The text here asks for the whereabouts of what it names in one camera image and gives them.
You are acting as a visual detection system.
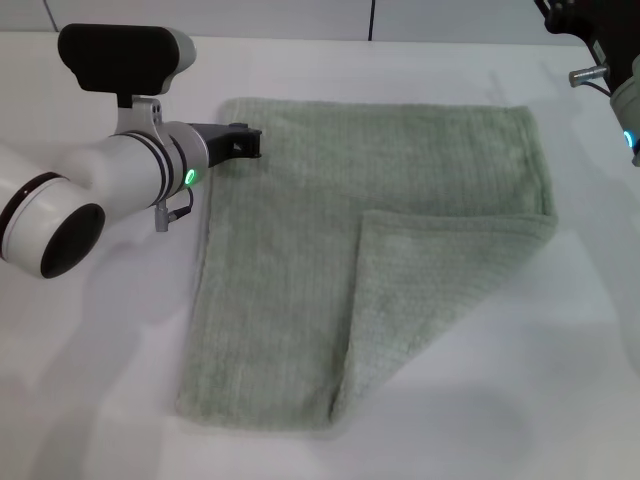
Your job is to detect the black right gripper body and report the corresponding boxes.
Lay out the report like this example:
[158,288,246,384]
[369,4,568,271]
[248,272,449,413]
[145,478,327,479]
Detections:
[534,0,640,86]

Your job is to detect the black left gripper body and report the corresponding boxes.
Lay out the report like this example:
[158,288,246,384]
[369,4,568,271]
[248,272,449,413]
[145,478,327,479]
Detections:
[188,122,237,169]

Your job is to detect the light green terry towel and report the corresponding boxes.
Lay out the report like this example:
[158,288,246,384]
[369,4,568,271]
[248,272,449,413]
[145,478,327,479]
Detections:
[174,97,559,431]

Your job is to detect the gray right arm cable plug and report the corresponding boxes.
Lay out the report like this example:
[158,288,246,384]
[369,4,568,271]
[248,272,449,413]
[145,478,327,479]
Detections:
[568,66,614,99]

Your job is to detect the black left arm cable plug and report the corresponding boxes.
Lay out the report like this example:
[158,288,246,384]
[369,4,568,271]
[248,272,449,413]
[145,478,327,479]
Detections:
[153,191,196,234]

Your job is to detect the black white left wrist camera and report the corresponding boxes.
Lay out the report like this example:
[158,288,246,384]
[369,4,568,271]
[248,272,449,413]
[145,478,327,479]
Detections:
[57,23,197,109]

